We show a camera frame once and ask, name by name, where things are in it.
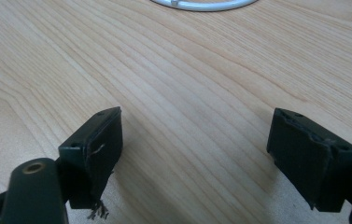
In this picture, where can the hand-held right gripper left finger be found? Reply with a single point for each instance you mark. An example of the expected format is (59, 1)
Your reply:
(97, 155)

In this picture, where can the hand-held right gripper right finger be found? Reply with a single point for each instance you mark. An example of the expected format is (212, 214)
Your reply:
(310, 158)

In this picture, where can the white round rim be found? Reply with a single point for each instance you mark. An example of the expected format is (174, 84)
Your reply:
(204, 5)

